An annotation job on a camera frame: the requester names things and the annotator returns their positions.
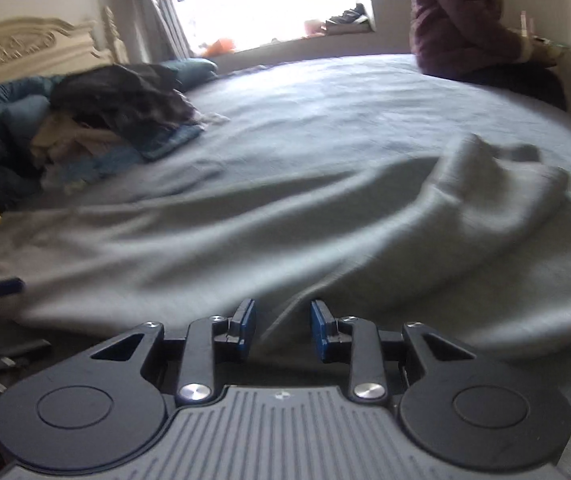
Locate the grey bed blanket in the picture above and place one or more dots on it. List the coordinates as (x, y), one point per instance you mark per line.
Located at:
(340, 110)

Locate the light blue cloth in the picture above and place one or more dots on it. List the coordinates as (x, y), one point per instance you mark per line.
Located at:
(110, 167)

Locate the orange bag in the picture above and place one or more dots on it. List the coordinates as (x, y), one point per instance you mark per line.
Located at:
(220, 47)

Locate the beige cloth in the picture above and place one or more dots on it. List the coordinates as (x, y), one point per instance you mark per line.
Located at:
(75, 145)

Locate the pink pot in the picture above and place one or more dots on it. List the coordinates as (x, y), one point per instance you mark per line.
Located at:
(314, 27)

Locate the blue jeans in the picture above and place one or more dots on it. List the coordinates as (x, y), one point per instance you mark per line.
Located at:
(170, 142)

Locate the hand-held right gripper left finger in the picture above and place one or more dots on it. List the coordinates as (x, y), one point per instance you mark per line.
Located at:
(250, 322)

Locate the window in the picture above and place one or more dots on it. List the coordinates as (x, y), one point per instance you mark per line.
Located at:
(265, 5)

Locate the dark sneaker pair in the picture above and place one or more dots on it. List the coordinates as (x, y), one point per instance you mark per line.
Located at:
(348, 15)

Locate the grey sweatpants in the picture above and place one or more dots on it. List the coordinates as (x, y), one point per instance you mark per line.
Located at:
(315, 240)

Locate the small table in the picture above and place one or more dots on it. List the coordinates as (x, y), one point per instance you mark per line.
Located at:
(565, 60)

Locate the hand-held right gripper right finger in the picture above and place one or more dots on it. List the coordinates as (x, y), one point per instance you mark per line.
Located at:
(317, 327)

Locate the dark plaid garment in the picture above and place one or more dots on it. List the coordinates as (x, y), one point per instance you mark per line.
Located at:
(125, 95)

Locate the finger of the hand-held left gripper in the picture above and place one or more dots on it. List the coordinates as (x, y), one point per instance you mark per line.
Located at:
(25, 347)
(7, 286)

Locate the small white cloth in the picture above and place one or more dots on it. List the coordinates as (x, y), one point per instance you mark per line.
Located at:
(213, 118)

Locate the cream carved headboard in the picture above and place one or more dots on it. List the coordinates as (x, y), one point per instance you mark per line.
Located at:
(15, 45)

